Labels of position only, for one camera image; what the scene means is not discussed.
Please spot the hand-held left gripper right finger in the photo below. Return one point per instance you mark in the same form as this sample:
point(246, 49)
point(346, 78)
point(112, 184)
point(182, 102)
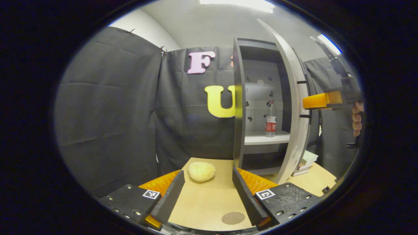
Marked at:
point(248, 199)

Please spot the long ceiling light panel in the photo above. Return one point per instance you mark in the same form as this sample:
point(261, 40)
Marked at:
point(238, 5)

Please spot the black backdrop cloth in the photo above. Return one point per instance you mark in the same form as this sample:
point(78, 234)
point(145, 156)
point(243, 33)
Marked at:
point(107, 114)

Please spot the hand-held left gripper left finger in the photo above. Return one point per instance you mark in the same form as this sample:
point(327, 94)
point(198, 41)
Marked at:
point(169, 199)

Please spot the round brown coaster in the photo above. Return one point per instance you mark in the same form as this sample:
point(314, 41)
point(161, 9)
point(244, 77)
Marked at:
point(233, 218)

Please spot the white cabinet door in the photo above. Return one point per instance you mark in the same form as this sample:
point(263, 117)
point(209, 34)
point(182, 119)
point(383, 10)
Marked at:
point(294, 137)

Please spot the dark grey cabinet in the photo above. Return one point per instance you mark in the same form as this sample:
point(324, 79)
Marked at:
point(238, 130)

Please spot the pale yellow lumpy sponge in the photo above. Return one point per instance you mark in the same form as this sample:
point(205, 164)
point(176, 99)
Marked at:
point(201, 171)

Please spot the white cabinet shelf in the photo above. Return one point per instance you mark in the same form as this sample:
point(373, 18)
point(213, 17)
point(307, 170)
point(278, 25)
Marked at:
point(266, 139)

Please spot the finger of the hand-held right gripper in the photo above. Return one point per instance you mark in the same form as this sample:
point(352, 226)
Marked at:
point(315, 101)

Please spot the white book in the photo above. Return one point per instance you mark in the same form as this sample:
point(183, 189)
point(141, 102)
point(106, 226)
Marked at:
point(300, 170)

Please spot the clear plastic bottle red label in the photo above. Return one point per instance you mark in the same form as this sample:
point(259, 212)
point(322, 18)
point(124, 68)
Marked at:
point(270, 125)

